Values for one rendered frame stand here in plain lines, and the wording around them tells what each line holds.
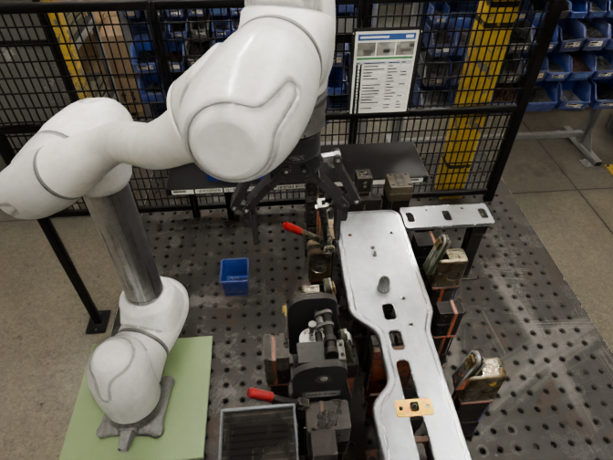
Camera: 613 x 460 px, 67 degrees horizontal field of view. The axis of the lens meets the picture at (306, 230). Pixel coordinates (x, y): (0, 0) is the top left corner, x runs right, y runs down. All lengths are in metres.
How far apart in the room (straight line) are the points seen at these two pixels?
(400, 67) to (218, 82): 1.30
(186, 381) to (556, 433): 1.07
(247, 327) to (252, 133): 1.24
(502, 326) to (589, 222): 1.84
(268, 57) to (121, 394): 1.02
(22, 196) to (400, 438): 0.86
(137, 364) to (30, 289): 1.77
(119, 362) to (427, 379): 0.74
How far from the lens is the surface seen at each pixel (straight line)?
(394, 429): 1.10
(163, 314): 1.34
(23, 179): 0.88
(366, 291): 1.28
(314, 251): 1.30
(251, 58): 0.41
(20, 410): 2.54
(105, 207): 1.09
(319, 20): 0.53
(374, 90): 1.68
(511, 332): 1.70
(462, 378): 1.16
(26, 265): 3.13
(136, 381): 1.28
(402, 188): 1.54
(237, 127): 0.38
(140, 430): 1.44
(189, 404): 1.46
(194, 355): 1.54
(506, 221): 2.08
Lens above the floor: 2.00
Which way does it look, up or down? 44 degrees down
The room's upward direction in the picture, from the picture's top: straight up
